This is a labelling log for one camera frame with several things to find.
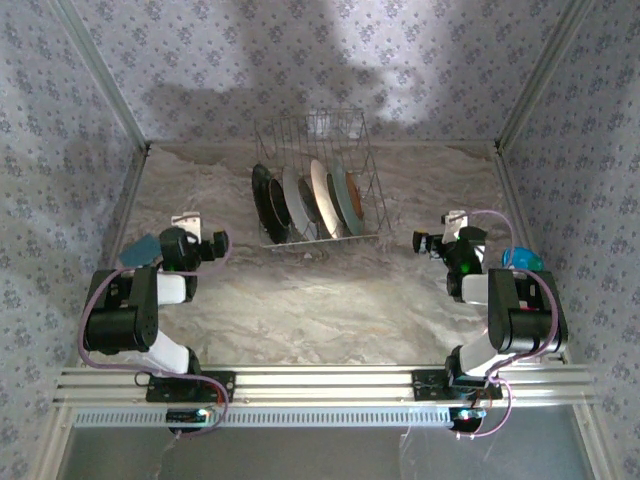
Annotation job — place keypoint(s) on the brown striped-rim plate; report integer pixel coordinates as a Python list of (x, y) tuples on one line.
[(262, 200)]

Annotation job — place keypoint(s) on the pale green ceramic plate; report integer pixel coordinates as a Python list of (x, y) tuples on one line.
[(354, 226)]

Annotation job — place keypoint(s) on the grey reindeer plate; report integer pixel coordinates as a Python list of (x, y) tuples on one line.
[(292, 200)]

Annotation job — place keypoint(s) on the white star pumpkin plate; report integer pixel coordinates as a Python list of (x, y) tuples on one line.
[(320, 200)]

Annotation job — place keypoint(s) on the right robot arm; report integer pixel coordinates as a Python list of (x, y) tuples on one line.
[(525, 320)]

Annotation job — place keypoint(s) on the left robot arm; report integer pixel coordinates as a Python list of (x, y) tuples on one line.
[(120, 320)]

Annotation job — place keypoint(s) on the green-blue flat sponge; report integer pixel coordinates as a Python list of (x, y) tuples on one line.
[(140, 250)]

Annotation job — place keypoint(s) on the blue plastic cup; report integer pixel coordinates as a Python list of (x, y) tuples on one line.
[(522, 259)]

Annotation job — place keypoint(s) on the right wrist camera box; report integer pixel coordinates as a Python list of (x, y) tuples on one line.
[(455, 227)]

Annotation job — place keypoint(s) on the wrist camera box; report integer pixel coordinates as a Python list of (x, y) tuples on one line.
[(455, 227), (187, 222)]

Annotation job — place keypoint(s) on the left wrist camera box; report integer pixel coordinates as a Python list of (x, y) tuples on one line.
[(187, 222)]

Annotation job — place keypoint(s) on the aluminium wall-foot rail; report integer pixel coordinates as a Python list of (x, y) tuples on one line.
[(210, 144)]

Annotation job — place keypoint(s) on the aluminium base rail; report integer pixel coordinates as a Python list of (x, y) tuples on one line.
[(325, 385)]

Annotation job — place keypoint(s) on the aluminium corner post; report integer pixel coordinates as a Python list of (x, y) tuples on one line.
[(110, 85), (536, 85)]

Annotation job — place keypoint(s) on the aluminium frame leg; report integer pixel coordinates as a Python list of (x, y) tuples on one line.
[(50, 450), (597, 445)]

